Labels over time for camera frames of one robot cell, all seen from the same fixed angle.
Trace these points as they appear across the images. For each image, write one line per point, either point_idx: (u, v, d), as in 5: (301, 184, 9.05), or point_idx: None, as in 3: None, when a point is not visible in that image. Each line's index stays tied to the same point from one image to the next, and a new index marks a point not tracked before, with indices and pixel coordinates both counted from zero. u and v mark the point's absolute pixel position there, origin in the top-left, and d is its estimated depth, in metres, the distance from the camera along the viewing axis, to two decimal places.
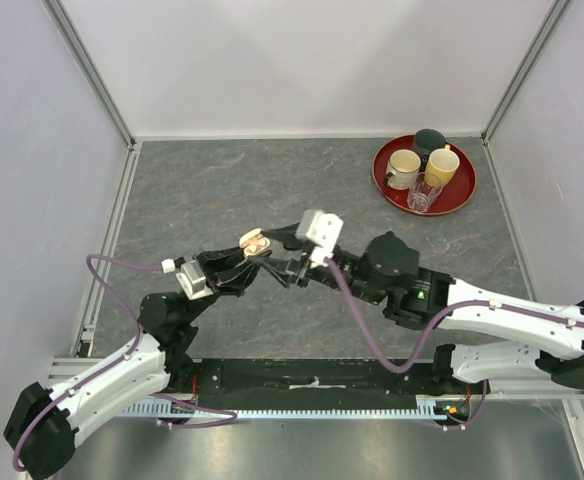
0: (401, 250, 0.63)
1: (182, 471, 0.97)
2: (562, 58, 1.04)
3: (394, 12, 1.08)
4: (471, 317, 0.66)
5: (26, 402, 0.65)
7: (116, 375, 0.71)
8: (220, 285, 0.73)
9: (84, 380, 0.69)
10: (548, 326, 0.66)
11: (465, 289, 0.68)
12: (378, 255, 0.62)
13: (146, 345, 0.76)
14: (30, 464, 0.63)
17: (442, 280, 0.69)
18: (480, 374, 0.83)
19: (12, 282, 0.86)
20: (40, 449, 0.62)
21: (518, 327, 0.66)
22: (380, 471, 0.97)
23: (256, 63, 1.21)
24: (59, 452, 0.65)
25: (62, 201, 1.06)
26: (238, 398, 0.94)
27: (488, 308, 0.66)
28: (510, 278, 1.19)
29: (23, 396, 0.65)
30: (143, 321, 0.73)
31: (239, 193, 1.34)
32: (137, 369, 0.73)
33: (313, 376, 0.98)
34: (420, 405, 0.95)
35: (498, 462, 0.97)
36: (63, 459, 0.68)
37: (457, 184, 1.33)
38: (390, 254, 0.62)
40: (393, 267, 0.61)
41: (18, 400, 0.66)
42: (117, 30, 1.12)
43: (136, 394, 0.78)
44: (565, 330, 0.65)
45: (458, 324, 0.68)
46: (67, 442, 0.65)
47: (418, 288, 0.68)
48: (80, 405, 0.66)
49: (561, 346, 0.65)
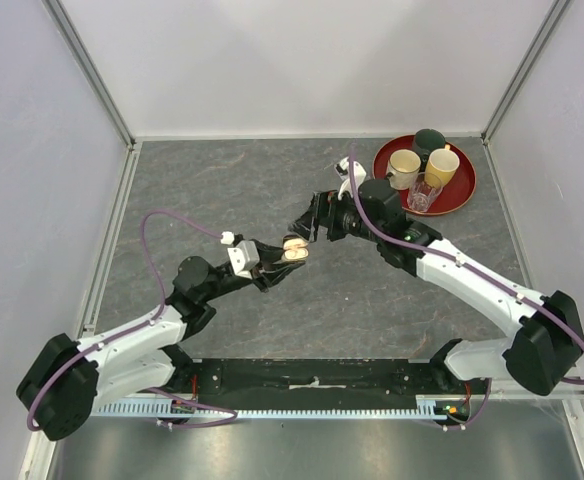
0: (388, 190, 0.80)
1: (182, 471, 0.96)
2: (562, 58, 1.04)
3: (395, 12, 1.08)
4: (436, 265, 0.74)
5: (51, 352, 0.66)
7: (141, 337, 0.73)
8: (263, 269, 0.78)
9: (112, 336, 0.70)
10: (499, 294, 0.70)
11: (450, 249, 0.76)
12: (368, 187, 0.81)
13: (170, 313, 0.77)
14: (45, 420, 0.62)
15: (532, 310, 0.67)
17: (433, 235, 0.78)
18: (467, 365, 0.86)
19: (12, 281, 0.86)
20: (61, 401, 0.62)
21: (474, 286, 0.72)
22: (380, 471, 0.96)
23: (255, 63, 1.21)
24: (77, 409, 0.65)
25: (61, 201, 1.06)
26: (237, 398, 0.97)
27: (453, 263, 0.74)
28: (510, 278, 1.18)
29: (49, 347, 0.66)
30: (181, 277, 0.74)
31: (239, 193, 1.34)
32: (159, 336, 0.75)
33: (312, 376, 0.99)
34: (420, 405, 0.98)
35: (498, 463, 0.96)
36: (76, 421, 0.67)
37: (457, 184, 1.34)
38: (377, 192, 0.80)
40: (369, 197, 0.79)
41: (42, 352, 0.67)
42: (117, 30, 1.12)
43: (144, 376, 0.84)
44: (515, 303, 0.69)
45: (429, 274, 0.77)
46: (86, 397, 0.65)
47: (407, 233, 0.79)
48: (107, 360, 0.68)
49: (503, 314, 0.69)
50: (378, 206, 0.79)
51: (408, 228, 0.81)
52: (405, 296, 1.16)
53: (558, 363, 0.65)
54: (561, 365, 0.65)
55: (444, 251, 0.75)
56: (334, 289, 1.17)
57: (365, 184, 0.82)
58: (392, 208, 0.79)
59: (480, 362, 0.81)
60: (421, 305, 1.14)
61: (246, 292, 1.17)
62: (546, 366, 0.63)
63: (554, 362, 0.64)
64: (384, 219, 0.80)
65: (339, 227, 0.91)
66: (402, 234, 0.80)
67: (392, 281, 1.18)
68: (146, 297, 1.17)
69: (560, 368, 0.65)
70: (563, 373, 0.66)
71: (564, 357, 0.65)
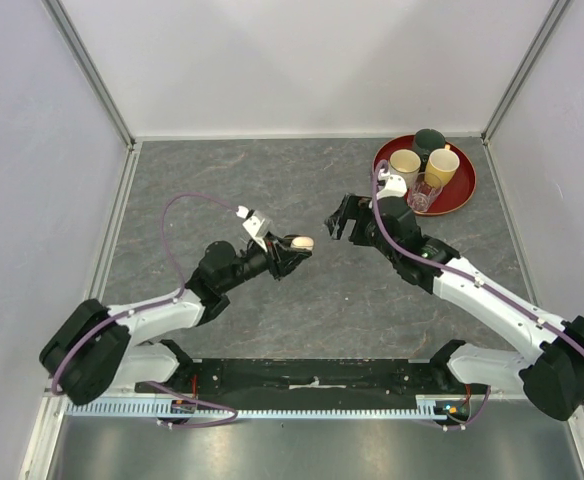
0: (406, 208, 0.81)
1: (182, 472, 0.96)
2: (562, 58, 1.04)
3: (394, 12, 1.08)
4: (454, 284, 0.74)
5: (83, 315, 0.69)
7: (166, 312, 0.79)
8: (275, 240, 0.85)
9: (141, 307, 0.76)
10: (519, 318, 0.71)
11: (469, 268, 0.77)
12: (386, 206, 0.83)
13: (190, 296, 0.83)
14: (74, 382, 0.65)
15: (552, 337, 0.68)
17: (451, 254, 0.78)
18: (474, 371, 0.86)
19: (13, 282, 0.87)
20: (91, 363, 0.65)
21: (492, 309, 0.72)
22: (380, 471, 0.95)
23: (255, 62, 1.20)
24: (104, 372, 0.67)
25: (61, 202, 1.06)
26: (238, 398, 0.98)
27: (471, 283, 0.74)
28: (510, 278, 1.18)
29: (81, 311, 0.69)
30: (208, 260, 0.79)
31: (239, 192, 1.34)
32: (180, 314, 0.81)
33: (312, 376, 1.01)
34: (420, 405, 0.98)
35: (498, 463, 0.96)
36: (99, 388, 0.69)
37: (457, 184, 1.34)
38: (395, 209, 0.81)
40: (386, 213, 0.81)
41: (71, 315, 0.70)
42: (117, 30, 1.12)
43: (153, 367, 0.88)
44: (535, 328, 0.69)
45: (446, 292, 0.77)
46: (115, 361, 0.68)
47: (424, 250, 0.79)
48: (137, 327, 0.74)
49: (523, 339, 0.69)
50: (393, 223, 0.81)
51: (425, 244, 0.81)
52: (405, 296, 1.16)
53: (576, 388, 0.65)
54: (578, 390, 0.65)
55: (461, 270, 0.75)
56: (334, 289, 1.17)
57: (384, 200, 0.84)
58: (407, 226, 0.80)
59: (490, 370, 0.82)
60: (421, 305, 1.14)
61: (246, 292, 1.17)
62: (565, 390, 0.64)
63: (574, 388, 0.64)
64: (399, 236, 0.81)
65: (363, 233, 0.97)
66: (418, 251, 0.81)
67: (392, 281, 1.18)
68: (146, 297, 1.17)
69: (578, 392, 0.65)
70: (581, 398, 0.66)
71: (582, 382, 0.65)
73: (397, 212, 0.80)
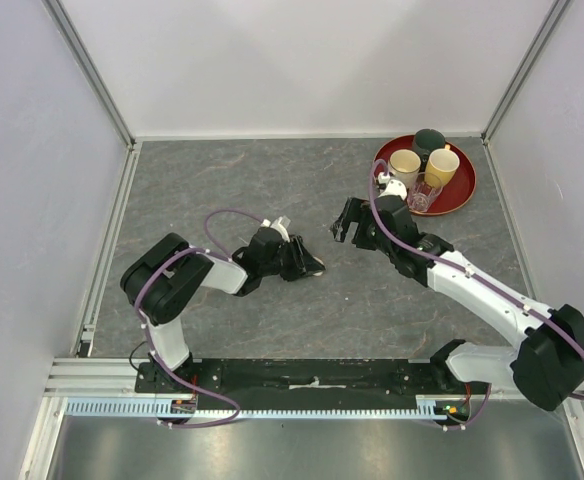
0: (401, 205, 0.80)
1: (181, 471, 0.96)
2: (562, 58, 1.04)
3: (394, 12, 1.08)
4: (446, 275, 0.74)
5: (171, 243, 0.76)
7: (224, 268, 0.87)
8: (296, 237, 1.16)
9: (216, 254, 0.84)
10: (506, 305, 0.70)
11: (462, 261, 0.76)
12: (381, 202, 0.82)
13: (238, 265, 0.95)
14: (156, 299, 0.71)
15: (537, 323, 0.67)
17: (446, 248, 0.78)
18: (468, 367, 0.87)
19: (12, 282, 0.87)
20: (175, 282, 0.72)
21: (481, 298, 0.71)
22: (380, 471, 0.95)
23: (254, 62, 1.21)
24: (182, 296, 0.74)
25: (61, 202, 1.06)
26: (238, 398, 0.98)
27: (462, 274, 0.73)
28: (510, 278, 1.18)
29: (171, 239, 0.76)
30: (259, 236, 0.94)
31: (239, 192, 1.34)
32: (230, 275, 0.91)
33: (312, 376, 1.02)
34: (420, 405, 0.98)
35: (498, 463, 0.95)
36: (172, 313, 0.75)
37: (457, 185, 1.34)
38: (390, 204, 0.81)
40: (382, 207, 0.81)
41: (160, 242, 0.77)
42: (117, 31, 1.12)
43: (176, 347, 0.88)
44: (521, 315, 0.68)
45: (440, 284, 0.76)
46: (194, 286, 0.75)
47: (419, 244, 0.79)
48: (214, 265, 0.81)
49: (510, 326, 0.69)
50: (388, 218, 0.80)
51: (421, 239, 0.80)
52: (405, 296, 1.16)
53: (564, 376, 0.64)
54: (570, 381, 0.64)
55: (454, 262, 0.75)
56: (334, 290, 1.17)
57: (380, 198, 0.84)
58: (401, 221, 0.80)
59: (486, 368, 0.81)
60: (421, 305, 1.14)
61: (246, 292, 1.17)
62: (552, 379, 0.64)
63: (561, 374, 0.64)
64: (395, 231, 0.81)
65: (365, 236, 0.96)
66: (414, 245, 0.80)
67: (392, 280, 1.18)
68: None
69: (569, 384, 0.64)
70: (569, 386, 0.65)
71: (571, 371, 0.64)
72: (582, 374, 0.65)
73: (392, 207, 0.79)
